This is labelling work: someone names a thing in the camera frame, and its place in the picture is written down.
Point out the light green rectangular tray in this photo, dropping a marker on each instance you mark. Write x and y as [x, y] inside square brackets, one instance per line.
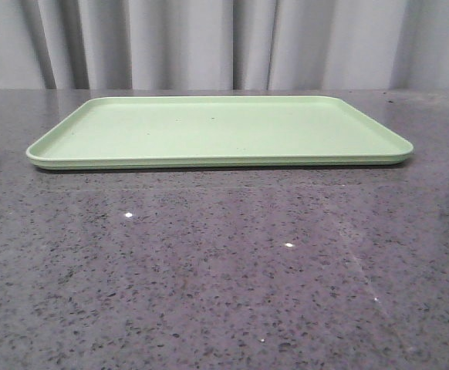
[212, 131]

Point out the grey pleated curtain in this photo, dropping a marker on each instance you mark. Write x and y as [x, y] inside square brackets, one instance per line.
[252, 45]

